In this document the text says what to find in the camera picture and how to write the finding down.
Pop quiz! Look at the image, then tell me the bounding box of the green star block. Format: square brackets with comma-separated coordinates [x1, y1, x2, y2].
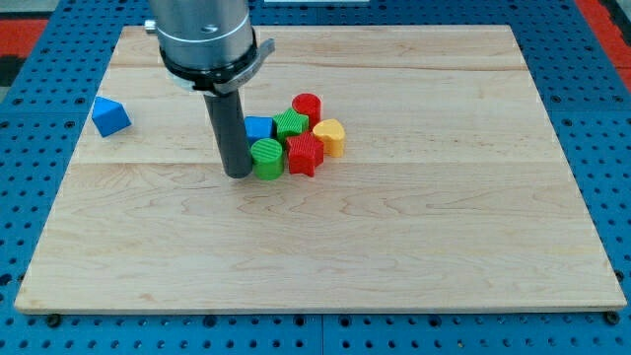
[272, 108, 309, 144]

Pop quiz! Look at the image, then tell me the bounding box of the green cylinder block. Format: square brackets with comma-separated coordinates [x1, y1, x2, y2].
[250, 138, 284, 180]

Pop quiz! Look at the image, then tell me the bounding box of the blue triangular prism block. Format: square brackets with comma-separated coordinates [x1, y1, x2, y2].
[92, 97, 132, 137]

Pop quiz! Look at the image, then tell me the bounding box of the light wooden board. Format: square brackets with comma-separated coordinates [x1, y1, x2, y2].
[15, 26, 627, 315]

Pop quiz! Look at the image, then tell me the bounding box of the blue cube block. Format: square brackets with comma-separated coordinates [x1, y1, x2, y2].
[245, 116, 274, 146]

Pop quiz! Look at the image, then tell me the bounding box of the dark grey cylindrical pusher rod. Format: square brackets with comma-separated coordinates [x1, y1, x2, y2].
[203, 91, 252, 178]

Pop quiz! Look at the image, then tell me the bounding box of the yellow heart block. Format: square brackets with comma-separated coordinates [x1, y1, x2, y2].
[313, 118, 346, 158]

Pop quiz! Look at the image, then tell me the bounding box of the red cylinder block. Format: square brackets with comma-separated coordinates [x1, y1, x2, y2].
[292, 93, 321, 129]

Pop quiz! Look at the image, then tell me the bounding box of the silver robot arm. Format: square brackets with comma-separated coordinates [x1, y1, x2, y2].
[145, 0, 275, 178]

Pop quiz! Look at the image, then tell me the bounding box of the red star block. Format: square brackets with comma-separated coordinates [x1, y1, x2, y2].
[286, 131, 324, 178]

